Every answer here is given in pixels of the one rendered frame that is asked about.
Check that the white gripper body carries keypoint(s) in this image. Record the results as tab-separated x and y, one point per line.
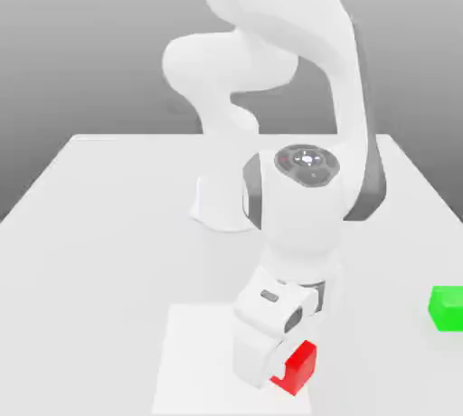
251	354

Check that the small red cube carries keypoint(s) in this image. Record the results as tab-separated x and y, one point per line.
299	369

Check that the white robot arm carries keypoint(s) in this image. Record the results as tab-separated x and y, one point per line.
304	235

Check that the small green cube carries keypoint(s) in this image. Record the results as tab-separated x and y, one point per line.
448	311

